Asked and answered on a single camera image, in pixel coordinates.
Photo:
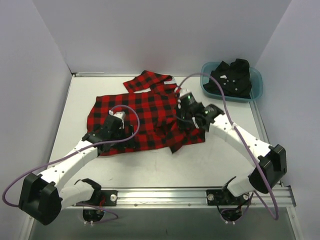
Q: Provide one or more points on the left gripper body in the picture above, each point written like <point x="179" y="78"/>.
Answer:
<point x="127" y="135"/>

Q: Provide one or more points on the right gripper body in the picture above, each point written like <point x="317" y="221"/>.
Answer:
<point x="181" y="113"/>

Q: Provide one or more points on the red black plaid shirt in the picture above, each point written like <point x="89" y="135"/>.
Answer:
<point x="150" y="104"/>

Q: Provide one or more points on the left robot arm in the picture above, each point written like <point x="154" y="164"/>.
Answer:
<point x="44" y="195"/>

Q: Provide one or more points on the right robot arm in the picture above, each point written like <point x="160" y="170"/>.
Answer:
<point x="269" y="162"/>

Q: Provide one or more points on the black button shirt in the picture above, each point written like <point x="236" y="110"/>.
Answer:
<point x="234" y="79"/>

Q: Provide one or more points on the teal plastic basin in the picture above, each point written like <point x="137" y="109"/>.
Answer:
<point x="255" y="78"/>

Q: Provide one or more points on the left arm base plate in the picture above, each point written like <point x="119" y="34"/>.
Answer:
<point x="107" y="197"/>

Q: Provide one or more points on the aluminium front rail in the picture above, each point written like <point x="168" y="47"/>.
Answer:
<point x="153" y="198"/>

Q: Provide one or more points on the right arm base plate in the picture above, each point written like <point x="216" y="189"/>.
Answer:
<point x="222" y="197"/>

